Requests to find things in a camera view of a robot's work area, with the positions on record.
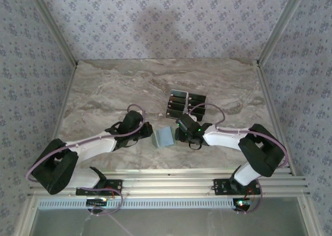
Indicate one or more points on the black credit card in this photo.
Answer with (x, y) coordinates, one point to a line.
(176, 105)
(199, 116)
(197, 103)
(177, 99)
(198, 96)
(179, 93)
(199, 109)
(174, 113)

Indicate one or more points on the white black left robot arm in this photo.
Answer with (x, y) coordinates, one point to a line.
(88, 149)

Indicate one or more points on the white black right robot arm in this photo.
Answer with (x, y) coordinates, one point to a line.
(223, 140)

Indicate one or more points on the aluminium table edge rail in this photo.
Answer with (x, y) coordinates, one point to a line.
(271, 103)

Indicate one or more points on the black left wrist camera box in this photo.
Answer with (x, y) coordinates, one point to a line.
(132, 122)

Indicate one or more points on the mint green card holder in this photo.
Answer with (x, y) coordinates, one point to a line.
(164, 137)

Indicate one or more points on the aluminium corner post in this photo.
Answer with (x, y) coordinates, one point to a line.
(55, 26)
(280, 26)

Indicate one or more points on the black battery tray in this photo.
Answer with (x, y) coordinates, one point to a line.
(187, 106)

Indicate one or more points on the circuit board with green light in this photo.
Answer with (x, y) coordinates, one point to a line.
(242, 203)
(97, 202)

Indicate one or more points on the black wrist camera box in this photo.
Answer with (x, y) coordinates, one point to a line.
(185, 123)
(132, 122)

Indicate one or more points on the grey metal sheet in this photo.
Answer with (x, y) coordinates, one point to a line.
(181, 223)

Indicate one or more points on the aluminium extrusion base rails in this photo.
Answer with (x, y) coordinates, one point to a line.
(168, 184)

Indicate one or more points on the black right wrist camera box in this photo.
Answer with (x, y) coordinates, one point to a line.
(185, 123)

